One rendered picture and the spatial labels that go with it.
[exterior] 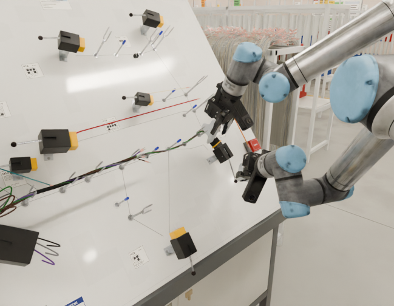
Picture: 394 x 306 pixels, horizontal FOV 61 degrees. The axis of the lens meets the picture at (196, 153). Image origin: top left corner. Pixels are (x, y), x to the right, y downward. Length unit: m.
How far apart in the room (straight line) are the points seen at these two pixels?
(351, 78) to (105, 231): 0.73
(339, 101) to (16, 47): 0.91
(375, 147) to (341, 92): 0.23
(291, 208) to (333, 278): 1.62
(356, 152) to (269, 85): 0.26
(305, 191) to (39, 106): 0.78
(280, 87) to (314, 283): 1.77
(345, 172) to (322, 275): 1.65
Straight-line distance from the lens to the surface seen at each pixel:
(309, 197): 0.94
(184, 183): 1.15
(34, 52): 1.17
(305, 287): 2.39
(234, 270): 1.40
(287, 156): 0.90
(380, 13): 0.89
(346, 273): 2.59
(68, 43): 1.10
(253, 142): 1.39
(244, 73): 1.00
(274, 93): 0.86
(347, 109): 0.64
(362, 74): 0.62
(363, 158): 0.88
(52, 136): 0.92
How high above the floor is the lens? 1.60
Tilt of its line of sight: 22 degrees down
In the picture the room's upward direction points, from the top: straight up
